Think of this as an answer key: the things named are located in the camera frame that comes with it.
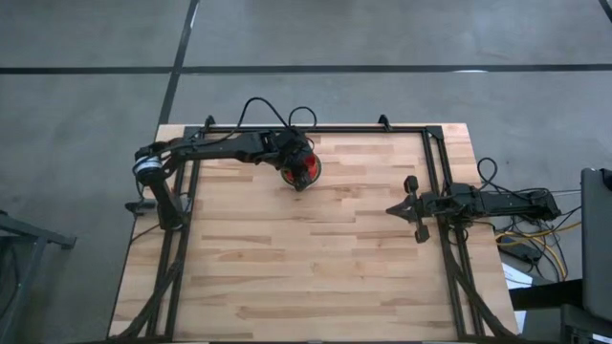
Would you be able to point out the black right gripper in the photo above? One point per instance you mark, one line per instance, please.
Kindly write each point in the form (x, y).
(425, 206)

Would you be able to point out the black bench bar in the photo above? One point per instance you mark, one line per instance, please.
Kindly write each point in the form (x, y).
(545, 295)

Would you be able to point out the black metal table frame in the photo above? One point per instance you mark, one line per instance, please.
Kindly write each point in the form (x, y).
(358, 129)

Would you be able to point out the dark box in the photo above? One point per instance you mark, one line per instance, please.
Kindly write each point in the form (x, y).
(585, 327)

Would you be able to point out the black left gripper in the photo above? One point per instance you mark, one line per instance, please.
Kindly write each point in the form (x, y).
(294, 148)

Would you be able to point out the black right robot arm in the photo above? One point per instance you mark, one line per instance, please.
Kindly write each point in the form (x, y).
(502, 203)

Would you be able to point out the black power brick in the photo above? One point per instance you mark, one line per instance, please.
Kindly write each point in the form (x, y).
(521, 251)

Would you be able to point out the small black connector box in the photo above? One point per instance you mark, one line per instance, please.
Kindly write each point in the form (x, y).
(141, 206)

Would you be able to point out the white paper sheet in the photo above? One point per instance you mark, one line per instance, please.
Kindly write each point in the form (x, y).
(515, 277)

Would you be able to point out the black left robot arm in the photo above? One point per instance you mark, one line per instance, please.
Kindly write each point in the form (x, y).
(215, 149)

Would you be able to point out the dark grey metal stand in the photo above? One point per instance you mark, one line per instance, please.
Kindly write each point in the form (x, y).
(38, 235)

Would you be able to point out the grey equipment case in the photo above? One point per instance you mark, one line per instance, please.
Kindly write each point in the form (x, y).
(597, 239)

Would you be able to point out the red plastic bowl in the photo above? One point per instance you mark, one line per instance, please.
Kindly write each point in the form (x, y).
(313, 167)

